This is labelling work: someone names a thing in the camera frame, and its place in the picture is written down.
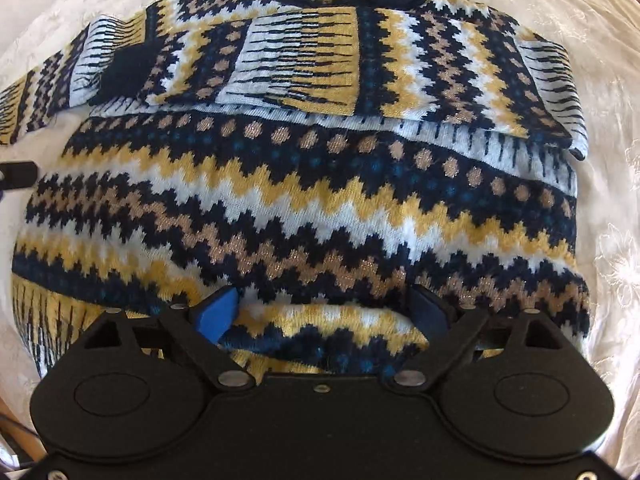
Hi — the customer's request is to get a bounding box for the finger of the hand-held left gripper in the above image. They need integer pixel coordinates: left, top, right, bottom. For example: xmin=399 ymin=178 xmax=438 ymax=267
xmin=0 ymin=160 xmax=38 ymax=200

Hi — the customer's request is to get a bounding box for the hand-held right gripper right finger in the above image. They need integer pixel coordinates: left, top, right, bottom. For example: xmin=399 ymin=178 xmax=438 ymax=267
xmin=385 ymin=285 xmax=567 ymax=394

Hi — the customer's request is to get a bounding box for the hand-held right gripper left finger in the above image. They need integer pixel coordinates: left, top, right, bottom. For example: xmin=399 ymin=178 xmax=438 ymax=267
xmin=82 ymin=287 xmax=257 ymax=392

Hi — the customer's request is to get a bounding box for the navy yellow zigzag knit sweater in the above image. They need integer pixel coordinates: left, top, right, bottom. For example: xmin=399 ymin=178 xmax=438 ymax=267
xmin=0 ymin=0 xmax=592 ymax=381

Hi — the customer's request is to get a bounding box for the cream floral embroidered bedspread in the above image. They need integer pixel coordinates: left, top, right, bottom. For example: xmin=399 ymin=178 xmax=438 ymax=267
xmin=0 ymin=0 xmax=640 ymax=480

